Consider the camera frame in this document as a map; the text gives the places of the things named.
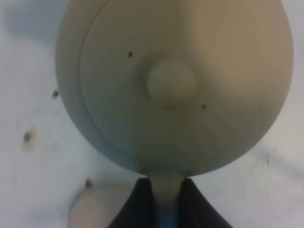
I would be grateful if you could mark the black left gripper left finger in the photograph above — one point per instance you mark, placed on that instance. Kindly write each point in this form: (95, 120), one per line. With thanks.
(137, 212)

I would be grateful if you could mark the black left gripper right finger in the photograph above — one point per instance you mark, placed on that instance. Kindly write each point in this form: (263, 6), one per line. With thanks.
(194, 211)

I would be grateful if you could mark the beige teapot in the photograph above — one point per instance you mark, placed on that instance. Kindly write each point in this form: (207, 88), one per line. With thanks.
(173, 88)

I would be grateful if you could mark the beige teapot coaster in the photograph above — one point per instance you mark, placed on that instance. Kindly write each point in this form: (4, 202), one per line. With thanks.
(97, 208)

